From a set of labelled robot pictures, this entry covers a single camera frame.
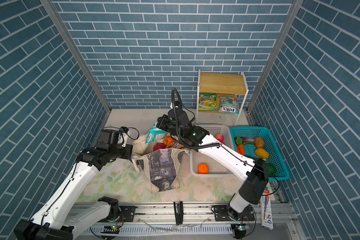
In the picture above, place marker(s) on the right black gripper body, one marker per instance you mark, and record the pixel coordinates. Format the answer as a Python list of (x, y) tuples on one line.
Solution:
[(167, 124)]

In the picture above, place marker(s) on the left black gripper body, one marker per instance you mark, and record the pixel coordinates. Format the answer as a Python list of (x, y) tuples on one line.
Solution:
[(120, 151)]

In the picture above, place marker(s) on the green Fox's candy bag top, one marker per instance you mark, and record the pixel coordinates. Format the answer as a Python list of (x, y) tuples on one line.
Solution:
[(155, 134)]

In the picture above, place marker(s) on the green fox's candy bag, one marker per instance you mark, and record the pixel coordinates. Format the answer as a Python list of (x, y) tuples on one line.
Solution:
[(228, 105), (155, 134)]

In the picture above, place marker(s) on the pink dragon fruit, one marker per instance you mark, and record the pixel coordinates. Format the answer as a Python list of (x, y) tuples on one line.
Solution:
[(159, 146)]

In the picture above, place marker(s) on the cream canvas tote bag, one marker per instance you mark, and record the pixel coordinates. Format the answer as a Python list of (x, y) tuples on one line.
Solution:
[(161, 167)]

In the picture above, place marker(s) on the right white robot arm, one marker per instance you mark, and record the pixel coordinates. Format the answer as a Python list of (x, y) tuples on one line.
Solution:
[(253, 172)]

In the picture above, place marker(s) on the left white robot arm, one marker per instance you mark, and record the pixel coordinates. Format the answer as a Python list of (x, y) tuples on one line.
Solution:
[(51, 221)]

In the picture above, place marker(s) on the green yellow candy bag lower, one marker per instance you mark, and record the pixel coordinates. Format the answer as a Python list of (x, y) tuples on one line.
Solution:
[(207, 102)]

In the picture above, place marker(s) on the green Fox's candy bag lower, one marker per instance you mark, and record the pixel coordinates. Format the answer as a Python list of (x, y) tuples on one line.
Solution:
[(228, 105)]

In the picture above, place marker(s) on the white wooden two-tier shelf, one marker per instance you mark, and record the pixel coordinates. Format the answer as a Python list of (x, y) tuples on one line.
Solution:
[(222, 85)]

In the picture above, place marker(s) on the orange tangerine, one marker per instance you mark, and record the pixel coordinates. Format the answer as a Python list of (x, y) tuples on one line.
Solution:
[(203, 168)]

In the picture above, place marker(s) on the white plastic basket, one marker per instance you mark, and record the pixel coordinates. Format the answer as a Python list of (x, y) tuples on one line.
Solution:
[(213, 162)]

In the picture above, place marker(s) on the purple eggplant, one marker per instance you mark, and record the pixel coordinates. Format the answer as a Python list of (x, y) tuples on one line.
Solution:
[(246, 139)]

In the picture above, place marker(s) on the brown potato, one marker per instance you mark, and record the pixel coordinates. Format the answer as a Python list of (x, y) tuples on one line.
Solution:
[(259, 142)]

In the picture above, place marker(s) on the yellow corn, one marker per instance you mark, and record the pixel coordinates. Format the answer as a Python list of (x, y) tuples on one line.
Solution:
[(261, 153)]

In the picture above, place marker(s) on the teal plastic basket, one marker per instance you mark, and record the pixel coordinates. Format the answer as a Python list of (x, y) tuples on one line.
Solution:
[(275, 157)]

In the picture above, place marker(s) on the green avocado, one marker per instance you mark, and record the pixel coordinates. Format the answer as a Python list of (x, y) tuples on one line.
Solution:
[(272, 171)]

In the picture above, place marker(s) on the white blue box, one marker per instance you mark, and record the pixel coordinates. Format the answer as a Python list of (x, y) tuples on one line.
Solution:
[(266, 210)]

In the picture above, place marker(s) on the black rail clamp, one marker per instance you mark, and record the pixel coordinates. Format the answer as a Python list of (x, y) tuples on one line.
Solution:
[(179, 212)]

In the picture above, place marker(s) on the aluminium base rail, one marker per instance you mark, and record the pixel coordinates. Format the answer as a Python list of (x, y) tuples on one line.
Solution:
[(155, 219)]

